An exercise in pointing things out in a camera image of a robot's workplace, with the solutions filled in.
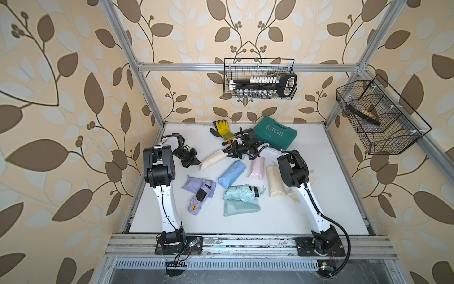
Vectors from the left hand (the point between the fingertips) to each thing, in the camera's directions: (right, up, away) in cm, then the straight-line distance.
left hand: (196, 160), depth 100 cm
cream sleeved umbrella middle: (+44, -12, -11) cm, 47 cm away
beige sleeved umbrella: (+9, 0, -1) cm, 9 cm away
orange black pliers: (+19, +10, +8) cm, 23 cm away
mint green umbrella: (+27, -14, -15) cm, 34 cm away
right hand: (+16, +5, +2) cm, 17 cm away
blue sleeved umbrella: (+20, -7, -7) cm, 22 cm away
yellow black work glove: (+14, +18, +15) cm, 27 cm away
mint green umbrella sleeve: (+20, -20, -16) cm, 33 cm away
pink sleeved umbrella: (+34, -4, -4) cm, 35 cm away
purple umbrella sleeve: (0, -11, -10) cm, 15 cm away
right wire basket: (+85, +19, -27) cm, 91 cm away
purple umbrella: (+6, -15, -16) cm, 23 cm away
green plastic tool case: (+47, +16, +8) cm, 50 cm away
